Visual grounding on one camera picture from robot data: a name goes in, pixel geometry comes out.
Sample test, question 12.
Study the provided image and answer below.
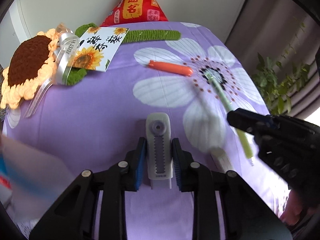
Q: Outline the white correction tape dispenser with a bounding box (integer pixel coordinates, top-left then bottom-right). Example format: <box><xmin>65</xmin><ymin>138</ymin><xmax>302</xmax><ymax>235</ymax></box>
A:
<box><xmin>145</xmin><ymin>112</ymin><xmax>173</xmax><ymax>190</ymax></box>

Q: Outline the green gel pen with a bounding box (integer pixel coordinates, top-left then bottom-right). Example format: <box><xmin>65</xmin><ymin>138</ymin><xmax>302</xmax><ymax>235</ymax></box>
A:
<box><xmin>205</xmin><ymin>71</ymin><xmax>255</xmax><ymax>167</ymax></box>

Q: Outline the orange utility knife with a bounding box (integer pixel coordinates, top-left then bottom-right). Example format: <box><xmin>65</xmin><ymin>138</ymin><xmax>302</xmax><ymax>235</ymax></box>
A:
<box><xmin>148</xmin><ymin>60</ymin><xmax>193</xmax><ymax>76</ymax></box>

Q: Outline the translucent plastic cup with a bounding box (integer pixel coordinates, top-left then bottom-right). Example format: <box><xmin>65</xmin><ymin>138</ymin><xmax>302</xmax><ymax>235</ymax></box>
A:
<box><xmin>1</xmin><ymin>135</ymin><xmax>75</xmax><ymax>223</ymax></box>

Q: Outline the right hand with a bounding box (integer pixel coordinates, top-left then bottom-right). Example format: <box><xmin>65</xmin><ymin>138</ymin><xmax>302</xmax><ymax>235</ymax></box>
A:
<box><xmin>280</xmin><ymin>190</ymin><xmax>319</xmax><ymax>226</ymax></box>

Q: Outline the green potted plant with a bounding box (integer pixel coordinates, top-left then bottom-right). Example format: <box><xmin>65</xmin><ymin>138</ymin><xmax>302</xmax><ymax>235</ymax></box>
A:
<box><xmin>251</xmin><ymin>18</ymin><xmax>311</xmax><ymax>114</ymax></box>

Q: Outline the purple floral tablecloth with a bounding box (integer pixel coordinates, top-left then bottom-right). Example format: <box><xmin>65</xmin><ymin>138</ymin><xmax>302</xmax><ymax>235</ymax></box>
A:
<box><xmin>2</xmin><ymin>22</ymin><xmax>291</xmax><ymax>239</ymax></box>

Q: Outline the sunflower greeting card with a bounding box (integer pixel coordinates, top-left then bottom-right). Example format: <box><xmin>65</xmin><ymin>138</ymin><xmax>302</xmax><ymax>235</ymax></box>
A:
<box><xmin>71</xmin><ymin>27</ymin><xmax>129</xmax><ymax>72</ymax></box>

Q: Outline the white bookshelf cabinet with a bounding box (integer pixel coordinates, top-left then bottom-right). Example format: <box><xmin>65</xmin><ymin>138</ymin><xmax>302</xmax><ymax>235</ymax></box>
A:
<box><xmin>1</xmin><ymin>0</ymin><xmax>245</xmax><ymax>67</ymax></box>

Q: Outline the crochet sunflower with green stem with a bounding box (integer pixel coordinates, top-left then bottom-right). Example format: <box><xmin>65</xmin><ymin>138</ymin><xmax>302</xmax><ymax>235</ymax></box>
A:
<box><xmin>1</xmin><ymin>24</ymin><xmax>181</xmax><ymax>109</ymax></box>

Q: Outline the red triangular pillow charm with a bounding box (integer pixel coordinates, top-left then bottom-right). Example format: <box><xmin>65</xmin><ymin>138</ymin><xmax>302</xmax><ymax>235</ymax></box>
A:
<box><xmin>100</xmin><ymin>0</ymin><xmax>168</xmax><ymax>27</ymax></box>

